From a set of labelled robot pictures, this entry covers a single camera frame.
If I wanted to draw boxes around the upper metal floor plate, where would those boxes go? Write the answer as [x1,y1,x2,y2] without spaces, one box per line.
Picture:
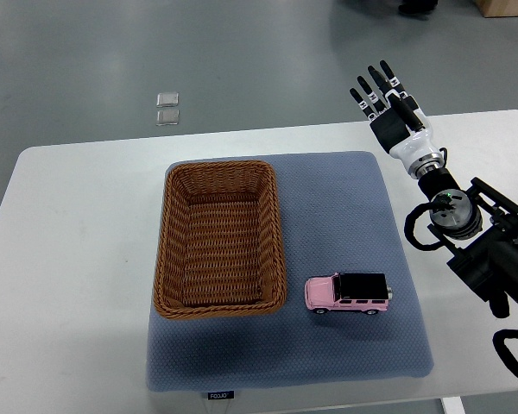
[156,91,179,108]

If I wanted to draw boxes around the pink toy car black roof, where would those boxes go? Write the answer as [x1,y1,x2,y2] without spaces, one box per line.
[304,272,393,315]

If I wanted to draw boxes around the wooden box corner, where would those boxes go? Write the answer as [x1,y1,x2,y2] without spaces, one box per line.
[474,0,518,18]

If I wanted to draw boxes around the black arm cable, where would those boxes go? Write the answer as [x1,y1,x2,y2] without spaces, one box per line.
[404,202,448,251]

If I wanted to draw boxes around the lower metal floor plate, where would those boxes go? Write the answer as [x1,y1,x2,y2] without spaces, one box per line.
[156,109,180,126]

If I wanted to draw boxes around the person's dark shoes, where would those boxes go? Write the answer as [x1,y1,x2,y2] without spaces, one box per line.
[398,0,439,17]

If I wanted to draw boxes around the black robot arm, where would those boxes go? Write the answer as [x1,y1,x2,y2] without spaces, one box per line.
[350,61,518,318]

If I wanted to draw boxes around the brown wicker basket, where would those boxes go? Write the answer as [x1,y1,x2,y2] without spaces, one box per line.
[153,160,287,320]

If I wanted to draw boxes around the metal floor plate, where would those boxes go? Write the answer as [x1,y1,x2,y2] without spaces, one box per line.
[156,91,179,108]
[156,109,180,126]

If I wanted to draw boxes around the white table leg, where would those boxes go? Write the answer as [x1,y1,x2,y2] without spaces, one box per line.
[440,397,465,414]

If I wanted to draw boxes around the blue grey cushion mat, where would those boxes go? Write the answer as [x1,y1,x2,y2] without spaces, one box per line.
[147,151,433,392]

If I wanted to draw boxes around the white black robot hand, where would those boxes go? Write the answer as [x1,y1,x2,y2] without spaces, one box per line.
[350,60,444,178]

